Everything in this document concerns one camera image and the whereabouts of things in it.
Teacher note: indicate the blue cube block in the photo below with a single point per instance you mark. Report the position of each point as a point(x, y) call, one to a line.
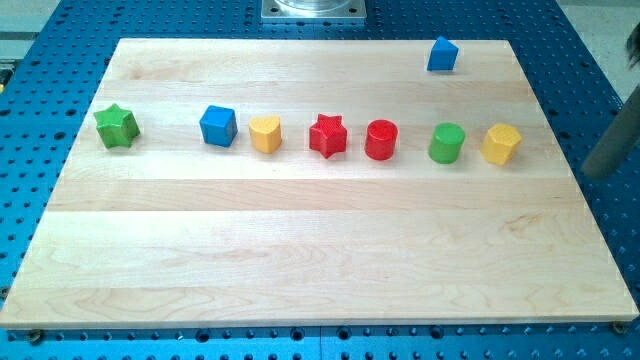
point(218, 126)

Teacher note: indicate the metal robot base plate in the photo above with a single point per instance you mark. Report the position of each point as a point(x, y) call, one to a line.
point(300, 10)

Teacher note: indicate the red star block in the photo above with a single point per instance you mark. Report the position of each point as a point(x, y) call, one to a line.
point(327, 135)

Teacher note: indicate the green cylinder block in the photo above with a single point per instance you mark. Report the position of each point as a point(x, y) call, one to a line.
point(446, 143)

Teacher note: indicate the blue perforated metal table plate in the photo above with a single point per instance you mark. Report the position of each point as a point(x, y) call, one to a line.
point(54, 84)

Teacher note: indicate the light wooden board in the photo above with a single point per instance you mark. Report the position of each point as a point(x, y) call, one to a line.
point(174, 232)

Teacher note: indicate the yellow hexagon block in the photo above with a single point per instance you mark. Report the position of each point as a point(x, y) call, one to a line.
point(500, 144)

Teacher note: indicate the red cylinder block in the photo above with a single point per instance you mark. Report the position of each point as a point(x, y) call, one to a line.
point(380, 139)

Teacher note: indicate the blue triangle block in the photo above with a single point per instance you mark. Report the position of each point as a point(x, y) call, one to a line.
point(443, 55)

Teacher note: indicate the green star block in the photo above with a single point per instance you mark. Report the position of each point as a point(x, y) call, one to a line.
point(117, 127)

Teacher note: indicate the yellow heart block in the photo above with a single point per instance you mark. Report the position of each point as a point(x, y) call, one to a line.
point(265, 133)

